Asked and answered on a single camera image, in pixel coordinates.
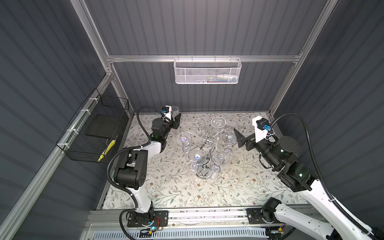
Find hanging glass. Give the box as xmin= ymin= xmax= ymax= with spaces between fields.
xmin=188 ymin=149 xmax=206 ymax=172
xmin=222 ymin=132 xmax=237 ymax=155
xmin=211 ymin=150 xmax=230 ymax=174

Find white wire mesh basket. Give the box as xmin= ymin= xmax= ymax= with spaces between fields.
xmin=173 ymin=58 xmax=242 ymax=85

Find hanging glass front left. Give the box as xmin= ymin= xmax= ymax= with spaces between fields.
xmin=188 ymin=149 xmax=206 ymax=172

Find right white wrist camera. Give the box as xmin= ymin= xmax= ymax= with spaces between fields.
xmin=252 ymin=116 xmax=270 ymax=143

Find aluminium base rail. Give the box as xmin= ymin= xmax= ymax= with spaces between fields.
xmin=83 ymin=205 xmax=328 ymax=232

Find items in white basket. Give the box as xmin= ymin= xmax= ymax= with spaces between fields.
xmin=195 ymin=75 xmax=239 ymax=84

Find right black corrugated cable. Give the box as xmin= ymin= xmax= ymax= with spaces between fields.
xmin=266 ymin=112 xmax=376 ymax=238

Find floral table mat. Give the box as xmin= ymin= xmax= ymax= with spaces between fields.
xmin=101 ymin=111 xmax=310 ymax=210

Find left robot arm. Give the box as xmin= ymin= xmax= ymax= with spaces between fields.
xmin=107 ymin=111 xmax=182 ymax=226

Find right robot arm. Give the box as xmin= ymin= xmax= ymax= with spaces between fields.
xmin=234 ymin=130 xmax=384 ymax=240

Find chrome wine glass rack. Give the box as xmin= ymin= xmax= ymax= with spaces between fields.
xmin=182 ymin=117 xmax=233 ymax=180

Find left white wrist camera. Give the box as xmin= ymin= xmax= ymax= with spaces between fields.
xmin=162 ymin=105 xmax=172 ymax=121

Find clear champagne flute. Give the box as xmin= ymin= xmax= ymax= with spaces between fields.
xmin=194 ymin=118 xmax=205 ymax=127
xmin=171 ymin=106 xmax=180 ymax=119

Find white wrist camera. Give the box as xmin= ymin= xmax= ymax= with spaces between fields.
xmin=162 ymin=105 xmax=172 ymax=121
xmin=252 ymin=116 xmax=270 ymax=143

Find black pad in basket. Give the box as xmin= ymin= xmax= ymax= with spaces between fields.
xmin=86 ymin=115 xmax=120 ymax=139

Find hanging glass front centre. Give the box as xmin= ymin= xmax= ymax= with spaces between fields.
xmin=211 ymin=150 xmax=230 ymax=174

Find hanging glass right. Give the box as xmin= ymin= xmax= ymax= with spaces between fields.
xmin=222 ymin=132 xmax=237 ymax=155

